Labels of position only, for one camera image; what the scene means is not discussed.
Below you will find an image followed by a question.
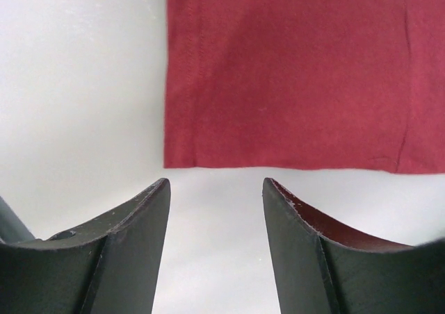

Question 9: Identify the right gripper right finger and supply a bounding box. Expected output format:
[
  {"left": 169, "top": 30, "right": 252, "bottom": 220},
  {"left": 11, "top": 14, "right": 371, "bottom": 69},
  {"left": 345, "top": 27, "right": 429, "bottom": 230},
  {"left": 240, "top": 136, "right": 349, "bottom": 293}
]
[{"left": 262, "top": 178, "right": 444, "bottom": 314}]

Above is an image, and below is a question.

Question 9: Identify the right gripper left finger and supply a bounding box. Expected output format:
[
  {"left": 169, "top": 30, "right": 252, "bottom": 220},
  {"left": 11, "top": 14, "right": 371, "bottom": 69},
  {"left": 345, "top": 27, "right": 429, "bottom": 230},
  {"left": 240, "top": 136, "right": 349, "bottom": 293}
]
[{"left": 1, "top": 179, "right": 170, "bottom": 313}]

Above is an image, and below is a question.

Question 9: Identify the dark red t shirt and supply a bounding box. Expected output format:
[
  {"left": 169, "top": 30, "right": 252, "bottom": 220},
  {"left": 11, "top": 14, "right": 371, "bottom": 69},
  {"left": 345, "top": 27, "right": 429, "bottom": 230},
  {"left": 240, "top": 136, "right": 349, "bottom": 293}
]
[{"left": 163, "top": 0, "right": 444, "bottom": 174}]

